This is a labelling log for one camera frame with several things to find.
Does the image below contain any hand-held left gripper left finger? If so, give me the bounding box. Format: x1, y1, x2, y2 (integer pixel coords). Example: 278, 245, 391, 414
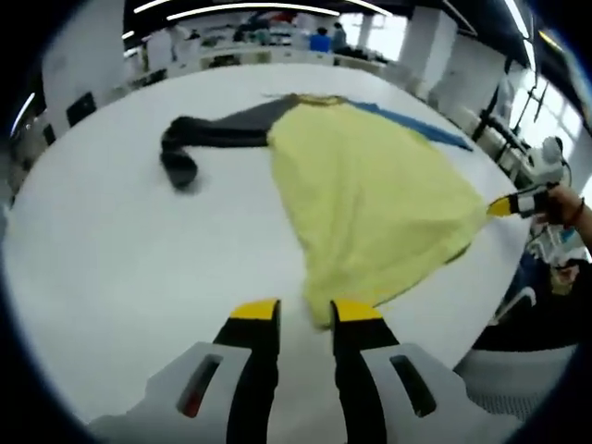
90, 298, 282, 444

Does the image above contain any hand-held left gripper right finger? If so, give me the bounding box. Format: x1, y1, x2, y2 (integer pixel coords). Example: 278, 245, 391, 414
328, 298, 510, 444

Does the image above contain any yellow long-sleeved garment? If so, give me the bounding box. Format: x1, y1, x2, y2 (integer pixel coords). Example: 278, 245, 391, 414
159, 92, 491, 330

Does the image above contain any person's right hand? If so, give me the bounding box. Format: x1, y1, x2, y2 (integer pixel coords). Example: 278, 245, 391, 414
531, 186, 579, 228

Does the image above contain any grey mesh chair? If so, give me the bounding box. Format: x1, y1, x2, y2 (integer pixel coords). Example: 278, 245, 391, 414
455, 344, 582, 420

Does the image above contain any ceiling light strip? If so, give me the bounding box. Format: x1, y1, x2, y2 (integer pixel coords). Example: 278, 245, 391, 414
505, 0, 538, 66
166, 2, 344, 22

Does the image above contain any white cabinet row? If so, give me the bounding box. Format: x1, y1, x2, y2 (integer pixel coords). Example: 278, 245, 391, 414
198, 45, 389, 71

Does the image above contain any black cabinet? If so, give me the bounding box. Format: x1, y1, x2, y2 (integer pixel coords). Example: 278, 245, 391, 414
66, 92, 98, 127

